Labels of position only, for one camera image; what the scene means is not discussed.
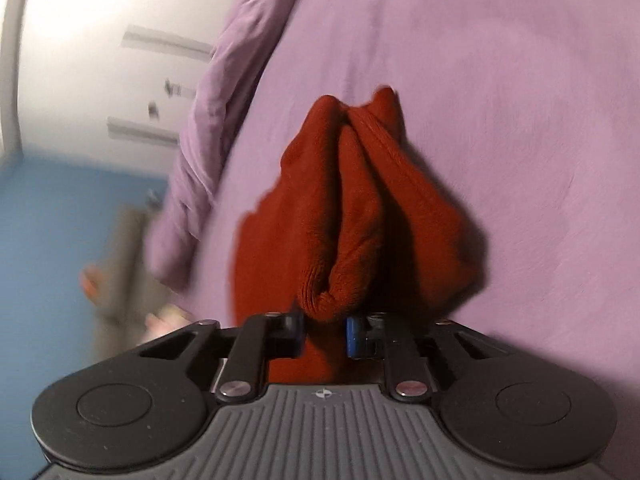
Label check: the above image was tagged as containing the purple bed sheet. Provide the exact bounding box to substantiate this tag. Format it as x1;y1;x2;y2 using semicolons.
175;0;640;396

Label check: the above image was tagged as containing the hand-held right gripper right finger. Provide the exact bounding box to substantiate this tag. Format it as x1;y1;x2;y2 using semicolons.
346;311;504;404

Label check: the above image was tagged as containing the grey upholstered headboard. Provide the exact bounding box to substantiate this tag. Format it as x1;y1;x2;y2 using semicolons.
92;204;171;361

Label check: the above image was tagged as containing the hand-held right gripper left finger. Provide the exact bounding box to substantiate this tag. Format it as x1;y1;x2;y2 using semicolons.
139;309;307;404

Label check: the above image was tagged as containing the black wardrobe handle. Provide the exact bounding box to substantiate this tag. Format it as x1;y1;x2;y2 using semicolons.
164;79;198;98

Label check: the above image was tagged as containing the purple duvet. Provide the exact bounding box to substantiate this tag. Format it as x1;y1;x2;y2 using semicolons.
145;0;323;293

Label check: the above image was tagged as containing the red knit sweater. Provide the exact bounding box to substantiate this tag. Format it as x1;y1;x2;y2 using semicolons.
231;86;493;386

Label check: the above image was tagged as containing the white wardrobe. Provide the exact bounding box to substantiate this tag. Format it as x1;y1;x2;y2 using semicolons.
0;0;253;178

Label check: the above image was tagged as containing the orange item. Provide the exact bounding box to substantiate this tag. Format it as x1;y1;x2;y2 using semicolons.
80;265;108;303

